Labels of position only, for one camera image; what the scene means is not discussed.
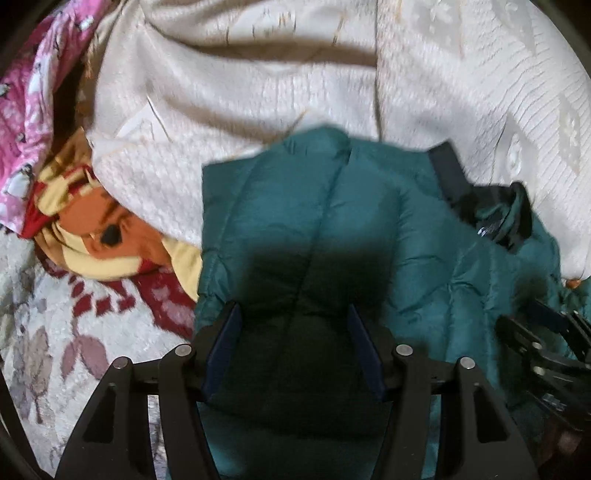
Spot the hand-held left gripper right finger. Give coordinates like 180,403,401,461
346,302,540,480

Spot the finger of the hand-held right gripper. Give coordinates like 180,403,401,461
526,299,591,358
495,315,583,380

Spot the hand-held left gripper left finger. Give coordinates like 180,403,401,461
54,301,243,480

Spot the teal puffer jacket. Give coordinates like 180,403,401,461
193,126,591,480

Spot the white red floral blanket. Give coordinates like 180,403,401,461
0,228,204,480

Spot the orange yellow cartoon blanket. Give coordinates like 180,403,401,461
25,127,204,301

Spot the cream embossed quilt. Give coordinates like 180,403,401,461
85,0,591,280

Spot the pink printed blanket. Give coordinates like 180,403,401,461
0,0,116,238

